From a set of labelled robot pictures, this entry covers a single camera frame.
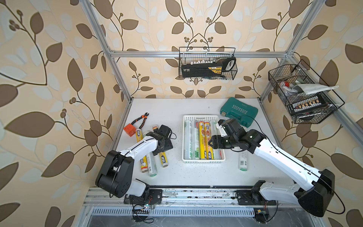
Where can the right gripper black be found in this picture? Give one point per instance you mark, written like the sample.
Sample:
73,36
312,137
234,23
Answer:
216,142

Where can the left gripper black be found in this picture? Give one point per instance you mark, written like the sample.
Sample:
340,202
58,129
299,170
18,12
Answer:
169,144

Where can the white text wrap roll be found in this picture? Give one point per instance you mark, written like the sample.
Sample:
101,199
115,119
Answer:
243,158

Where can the yellow red-end wrap roll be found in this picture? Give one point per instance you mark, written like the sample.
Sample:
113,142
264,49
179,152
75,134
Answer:
143,161

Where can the green grape wrap roll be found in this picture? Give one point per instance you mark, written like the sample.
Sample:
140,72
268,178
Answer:
195,139

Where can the white plastic perforated basket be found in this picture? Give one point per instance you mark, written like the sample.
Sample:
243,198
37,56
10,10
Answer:
203,118

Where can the white green wrap roll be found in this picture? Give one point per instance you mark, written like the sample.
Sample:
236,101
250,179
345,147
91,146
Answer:
214,131

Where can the yellow wrap roll group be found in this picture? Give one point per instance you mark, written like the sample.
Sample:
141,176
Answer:
202,146
209,149

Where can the green red-cap wrap roll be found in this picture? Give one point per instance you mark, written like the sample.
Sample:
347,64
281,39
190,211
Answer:
188,140

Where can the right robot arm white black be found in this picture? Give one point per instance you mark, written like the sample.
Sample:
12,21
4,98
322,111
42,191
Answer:
313,189

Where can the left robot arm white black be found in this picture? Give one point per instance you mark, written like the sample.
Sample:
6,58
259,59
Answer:
116,173

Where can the socket set in right basket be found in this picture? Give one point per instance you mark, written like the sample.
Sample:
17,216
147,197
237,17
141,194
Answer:
308,105

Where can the white paper in right basket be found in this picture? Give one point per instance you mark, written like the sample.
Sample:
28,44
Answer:
310,89

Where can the black yellow tool in basket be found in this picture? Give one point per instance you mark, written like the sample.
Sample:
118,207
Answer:
222,68

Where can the red black pliers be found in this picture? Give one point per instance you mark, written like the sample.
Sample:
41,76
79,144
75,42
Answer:
143,117

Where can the green plastic tool case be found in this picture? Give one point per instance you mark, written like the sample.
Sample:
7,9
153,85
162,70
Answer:
242,112

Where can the orange red cube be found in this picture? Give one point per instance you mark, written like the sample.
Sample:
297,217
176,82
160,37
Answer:
130,130

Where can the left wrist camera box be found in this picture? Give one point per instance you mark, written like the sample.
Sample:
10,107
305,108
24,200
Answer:
164,131

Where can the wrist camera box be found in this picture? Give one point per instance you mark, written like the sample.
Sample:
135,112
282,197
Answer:
230,127
164,131

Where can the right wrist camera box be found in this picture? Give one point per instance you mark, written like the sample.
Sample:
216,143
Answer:
230,127

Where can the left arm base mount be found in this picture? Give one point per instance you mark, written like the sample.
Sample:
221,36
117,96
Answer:
150,197

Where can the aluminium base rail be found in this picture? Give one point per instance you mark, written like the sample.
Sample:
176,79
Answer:
189,196

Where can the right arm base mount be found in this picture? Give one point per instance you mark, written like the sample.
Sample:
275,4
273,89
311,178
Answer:
249,198

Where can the right wall wire basket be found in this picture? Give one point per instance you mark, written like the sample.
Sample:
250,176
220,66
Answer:
285,77

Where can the wall wire basket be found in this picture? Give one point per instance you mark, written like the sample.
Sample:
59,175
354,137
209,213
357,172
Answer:
285,77
188,54

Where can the back wall wire basket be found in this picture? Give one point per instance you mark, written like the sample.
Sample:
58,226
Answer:
188,54

